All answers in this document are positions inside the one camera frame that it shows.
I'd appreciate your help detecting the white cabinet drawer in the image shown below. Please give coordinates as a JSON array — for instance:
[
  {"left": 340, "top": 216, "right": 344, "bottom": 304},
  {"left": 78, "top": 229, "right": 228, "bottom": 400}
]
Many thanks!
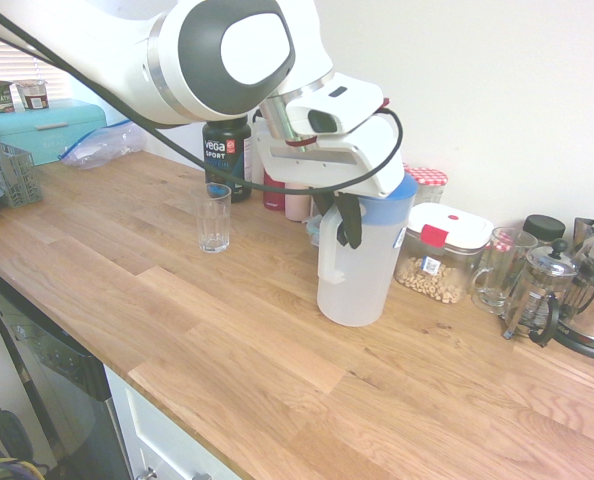
[{"left": 103, "top": 363, "right": 246, "bottom": 480}]

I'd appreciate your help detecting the window blind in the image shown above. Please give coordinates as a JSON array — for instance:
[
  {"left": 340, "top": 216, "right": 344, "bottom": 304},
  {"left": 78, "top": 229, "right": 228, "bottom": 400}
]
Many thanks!
[{"left": 0, "top": 28, "right": 74, "bottom": 101}]

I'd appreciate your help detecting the stainless steel dishwasher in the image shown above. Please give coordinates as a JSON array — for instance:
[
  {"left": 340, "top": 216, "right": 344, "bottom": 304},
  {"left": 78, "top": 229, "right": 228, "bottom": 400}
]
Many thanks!
[{"left": 0, "top": 259, "right": 134, "bottom": 480}]

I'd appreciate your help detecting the teal bread box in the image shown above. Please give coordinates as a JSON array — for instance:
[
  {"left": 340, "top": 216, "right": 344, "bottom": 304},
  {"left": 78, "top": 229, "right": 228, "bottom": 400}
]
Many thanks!
[{"left": 0, "top": 98, "right": 108, "bottom": 168}]

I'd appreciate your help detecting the pink water bottle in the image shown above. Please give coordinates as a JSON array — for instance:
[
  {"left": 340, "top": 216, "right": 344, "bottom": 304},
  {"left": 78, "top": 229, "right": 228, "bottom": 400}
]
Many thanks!
[{"left": 283, "top": 192, "right": 312, "bottom": 223}]

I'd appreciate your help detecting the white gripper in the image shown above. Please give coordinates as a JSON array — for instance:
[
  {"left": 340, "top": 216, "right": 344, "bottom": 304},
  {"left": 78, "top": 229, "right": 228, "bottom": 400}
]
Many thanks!
[{"left": 254, "top": 117, "right": 409, "bottom": 250}]

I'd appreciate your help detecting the clear zip plastic bag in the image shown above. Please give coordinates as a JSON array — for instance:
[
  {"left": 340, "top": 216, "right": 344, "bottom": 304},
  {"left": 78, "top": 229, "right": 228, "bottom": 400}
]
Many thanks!
[{"left": 58, "top": 119, "right": 149, "bottom": 172}]

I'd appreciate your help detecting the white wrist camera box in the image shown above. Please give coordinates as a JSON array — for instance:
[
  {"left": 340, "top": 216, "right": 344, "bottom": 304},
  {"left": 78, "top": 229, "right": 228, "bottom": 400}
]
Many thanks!
[{"left": 284, "top": 73, "right": 385, "bottom": 137}]

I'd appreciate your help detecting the clear glass mug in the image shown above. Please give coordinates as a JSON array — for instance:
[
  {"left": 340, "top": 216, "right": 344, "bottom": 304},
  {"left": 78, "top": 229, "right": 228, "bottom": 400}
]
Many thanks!
[{"left": 470, "top": 227, "right": 539, "bottom": 316}]

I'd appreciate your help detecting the glass french press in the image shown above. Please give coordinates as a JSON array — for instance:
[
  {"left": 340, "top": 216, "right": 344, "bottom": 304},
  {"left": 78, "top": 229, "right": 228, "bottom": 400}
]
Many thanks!
[{"left": 501, "top": 238, "right": 579, "bottom": 349}]

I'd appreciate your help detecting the cereal container with white lid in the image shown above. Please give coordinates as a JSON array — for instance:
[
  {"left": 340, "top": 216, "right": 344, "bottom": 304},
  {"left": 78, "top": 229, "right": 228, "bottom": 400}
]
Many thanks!
[{"left": 393, "top": 202, "right": 495, "bottom": 305}]

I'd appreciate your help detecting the jar with black lid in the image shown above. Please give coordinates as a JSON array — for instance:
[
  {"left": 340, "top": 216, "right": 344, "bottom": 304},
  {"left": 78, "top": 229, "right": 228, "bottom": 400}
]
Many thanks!
[{"left": 522, "top": 214, "right": 567, "bottom": 247}]

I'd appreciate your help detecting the red water bottle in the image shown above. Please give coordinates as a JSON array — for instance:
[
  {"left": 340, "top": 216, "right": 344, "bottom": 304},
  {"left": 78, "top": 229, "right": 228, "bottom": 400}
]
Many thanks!
[{"left": 262, "top": 168, "right": 289, "bottom": 212}]

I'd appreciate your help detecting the dark bag with straps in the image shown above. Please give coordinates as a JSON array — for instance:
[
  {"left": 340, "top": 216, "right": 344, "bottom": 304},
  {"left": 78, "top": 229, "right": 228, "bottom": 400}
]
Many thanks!
[{"left": 0, "top": 410, "right": 51, "bottom": 480}]

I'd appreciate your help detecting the translucent pitcher with blue lid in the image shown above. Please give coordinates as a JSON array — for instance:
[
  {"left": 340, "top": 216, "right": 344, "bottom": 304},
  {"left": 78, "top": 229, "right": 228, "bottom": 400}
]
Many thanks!
[{"left": 316, "top": 172, "right": 420, "bottom": 329}]

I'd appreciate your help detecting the grey plastic utensil basket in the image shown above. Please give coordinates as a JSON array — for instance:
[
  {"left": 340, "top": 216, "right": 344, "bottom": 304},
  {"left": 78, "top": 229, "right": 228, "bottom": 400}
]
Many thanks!
[{"left": 0, "top": 127, "right": 45, "bottom": 209}]

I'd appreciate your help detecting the black protein powder tub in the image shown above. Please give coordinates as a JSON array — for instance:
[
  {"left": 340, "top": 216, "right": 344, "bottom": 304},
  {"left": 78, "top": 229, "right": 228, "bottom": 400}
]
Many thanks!
[{"left": 201, "top": 117, "right": 254, "bottom": 204}]

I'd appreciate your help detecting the white and red oatmeal cup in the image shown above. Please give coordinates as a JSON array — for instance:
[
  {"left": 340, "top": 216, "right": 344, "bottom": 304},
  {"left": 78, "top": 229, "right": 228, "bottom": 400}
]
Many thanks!
[{"left": 15, "top": 79, "right": 50, "bottom": 111}]

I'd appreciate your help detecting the small glass container blue-rimmed lid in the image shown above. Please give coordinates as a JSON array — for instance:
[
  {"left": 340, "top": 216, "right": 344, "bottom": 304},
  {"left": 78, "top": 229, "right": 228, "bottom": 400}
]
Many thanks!
[{"left": 305, "top": 214, "right": 324, "bottom": 248}]

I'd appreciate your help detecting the clear drinking glass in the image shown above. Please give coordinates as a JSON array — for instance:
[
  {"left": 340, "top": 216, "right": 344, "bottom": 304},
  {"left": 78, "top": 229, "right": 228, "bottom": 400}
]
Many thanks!
[{"left": 190, "top": 182, "right": 234, "bottom": 255}]

